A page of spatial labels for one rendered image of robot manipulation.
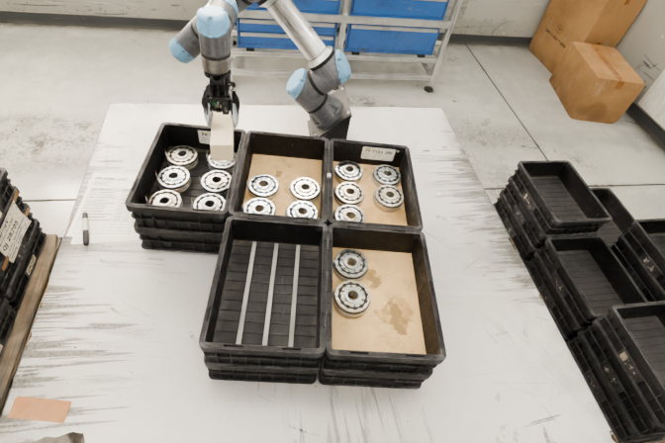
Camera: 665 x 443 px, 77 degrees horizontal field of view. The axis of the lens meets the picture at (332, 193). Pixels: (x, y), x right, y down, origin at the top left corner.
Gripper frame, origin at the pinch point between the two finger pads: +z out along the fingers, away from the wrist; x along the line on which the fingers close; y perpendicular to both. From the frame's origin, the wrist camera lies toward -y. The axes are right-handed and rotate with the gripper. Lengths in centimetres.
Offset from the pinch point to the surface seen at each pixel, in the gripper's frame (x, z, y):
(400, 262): 54, 26, 37
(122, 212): -37, 39, 1
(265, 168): 13.3, 25.9, -6.3
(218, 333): -1, 26, 55
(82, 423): -34, 39, 70
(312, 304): 24, 26, 49
